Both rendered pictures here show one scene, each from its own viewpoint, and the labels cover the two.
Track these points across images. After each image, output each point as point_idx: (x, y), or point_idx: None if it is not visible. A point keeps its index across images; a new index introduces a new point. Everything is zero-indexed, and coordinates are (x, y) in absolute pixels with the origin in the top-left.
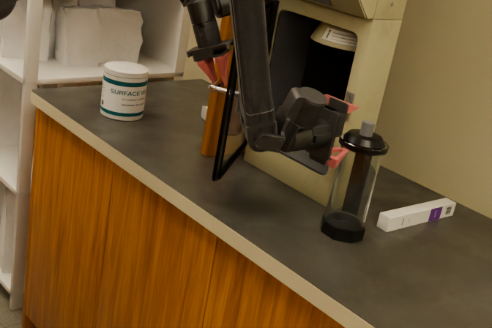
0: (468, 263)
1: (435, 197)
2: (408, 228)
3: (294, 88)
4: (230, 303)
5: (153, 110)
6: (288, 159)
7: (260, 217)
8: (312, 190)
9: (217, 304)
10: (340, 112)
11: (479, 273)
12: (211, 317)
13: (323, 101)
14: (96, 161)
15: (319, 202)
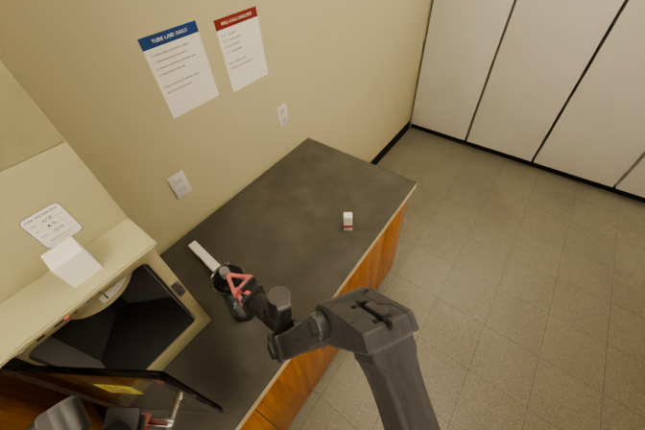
0: (257, 241)
1: (172, 253)
2: None
3: (279, 309)
4: (274, 389)
5: None
6: (162, 354)
7: (241, 367)
8: (195, 331)
9: (267, 401)
10: (252, 283)
11: (267, 237)
12: (267, 407)
13: (282, 288)
14: None
15: (203, 326)
